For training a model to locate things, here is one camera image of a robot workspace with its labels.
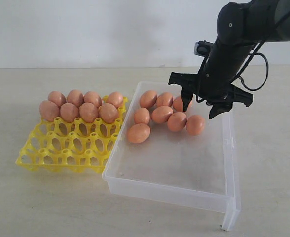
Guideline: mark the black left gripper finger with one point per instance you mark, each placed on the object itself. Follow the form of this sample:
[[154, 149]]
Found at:
[[219, 108]]

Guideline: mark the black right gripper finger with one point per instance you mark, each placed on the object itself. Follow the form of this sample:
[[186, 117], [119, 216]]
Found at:
[[186, 97]]

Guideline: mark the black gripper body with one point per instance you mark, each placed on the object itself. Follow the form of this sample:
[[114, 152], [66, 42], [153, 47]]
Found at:
[[229, 94]]

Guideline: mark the brown egg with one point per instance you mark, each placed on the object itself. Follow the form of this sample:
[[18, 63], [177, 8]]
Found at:
[[148, 99], [93, 97], [57, 98], [195, 125], [164, 99], [88, 112], [49, 110], [115, 98], [177, 121], [142, 115], [138, 133], [108, 113], [161, 114], [69, 112], [75, 97], [178, 104]]

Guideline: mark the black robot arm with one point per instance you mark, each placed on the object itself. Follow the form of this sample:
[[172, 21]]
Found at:
[[242, 29]]

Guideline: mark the clear plastic container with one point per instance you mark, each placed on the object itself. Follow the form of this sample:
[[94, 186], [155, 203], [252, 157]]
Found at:
[[173, 167]]

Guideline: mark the yellow plastic egg tray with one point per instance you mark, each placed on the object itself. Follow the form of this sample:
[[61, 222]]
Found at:
[[76, 146]]

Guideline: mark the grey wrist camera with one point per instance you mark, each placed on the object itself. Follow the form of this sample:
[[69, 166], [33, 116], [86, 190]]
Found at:
[[203, 48]]

